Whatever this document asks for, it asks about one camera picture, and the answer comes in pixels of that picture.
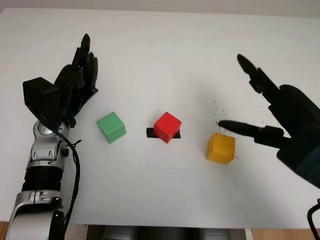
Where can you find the yellow cube block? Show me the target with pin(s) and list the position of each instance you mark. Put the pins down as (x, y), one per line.
(221, 148)

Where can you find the green cube block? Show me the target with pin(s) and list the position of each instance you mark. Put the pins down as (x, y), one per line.
(111, 127)

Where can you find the red cube block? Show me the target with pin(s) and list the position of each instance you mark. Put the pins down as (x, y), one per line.
(166, 126)

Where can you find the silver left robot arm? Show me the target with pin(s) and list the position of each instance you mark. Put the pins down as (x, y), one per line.
(40, 155)

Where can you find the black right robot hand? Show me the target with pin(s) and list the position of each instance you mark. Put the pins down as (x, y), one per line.
(295, 125)

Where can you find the black tape strip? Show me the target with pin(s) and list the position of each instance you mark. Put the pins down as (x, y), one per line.
(149, 133)

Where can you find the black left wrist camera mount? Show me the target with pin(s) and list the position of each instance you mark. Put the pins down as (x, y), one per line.
(41, 100)

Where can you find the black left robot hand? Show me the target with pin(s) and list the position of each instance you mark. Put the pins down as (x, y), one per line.
(72, 85)

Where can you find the dark robot torso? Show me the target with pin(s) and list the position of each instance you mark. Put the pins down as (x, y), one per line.
(162, 233)

